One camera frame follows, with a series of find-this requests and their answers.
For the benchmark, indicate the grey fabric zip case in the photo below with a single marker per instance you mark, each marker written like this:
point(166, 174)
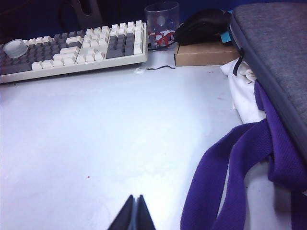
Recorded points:
point(275, 60)

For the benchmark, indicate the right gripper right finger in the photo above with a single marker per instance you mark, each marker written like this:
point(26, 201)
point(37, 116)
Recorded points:
point(144, 215)

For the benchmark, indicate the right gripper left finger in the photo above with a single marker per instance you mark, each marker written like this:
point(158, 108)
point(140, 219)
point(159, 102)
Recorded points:
point(128, 215)

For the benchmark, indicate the clear glass cup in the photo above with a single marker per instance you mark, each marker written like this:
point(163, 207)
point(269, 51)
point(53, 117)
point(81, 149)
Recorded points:
point(163, 28)

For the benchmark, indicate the white and grey keyboard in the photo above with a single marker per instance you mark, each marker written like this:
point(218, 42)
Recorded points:
point(72, 68)

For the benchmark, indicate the translucent white tape roll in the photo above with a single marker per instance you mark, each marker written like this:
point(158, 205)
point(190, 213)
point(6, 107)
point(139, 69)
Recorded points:
point(15, 51)

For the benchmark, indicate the cyan paper package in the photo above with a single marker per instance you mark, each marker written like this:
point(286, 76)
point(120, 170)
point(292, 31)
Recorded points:
point(225, 38)

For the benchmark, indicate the black AOC computer monitor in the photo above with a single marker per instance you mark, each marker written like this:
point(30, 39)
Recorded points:
point(69, 14)

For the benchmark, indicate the flat brown cardboard box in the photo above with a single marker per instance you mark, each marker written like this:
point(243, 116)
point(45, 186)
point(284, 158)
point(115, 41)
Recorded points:
point(206, 56)

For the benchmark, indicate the black computer mouse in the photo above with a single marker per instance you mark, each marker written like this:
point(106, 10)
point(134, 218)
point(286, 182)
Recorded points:
point(201, 26)

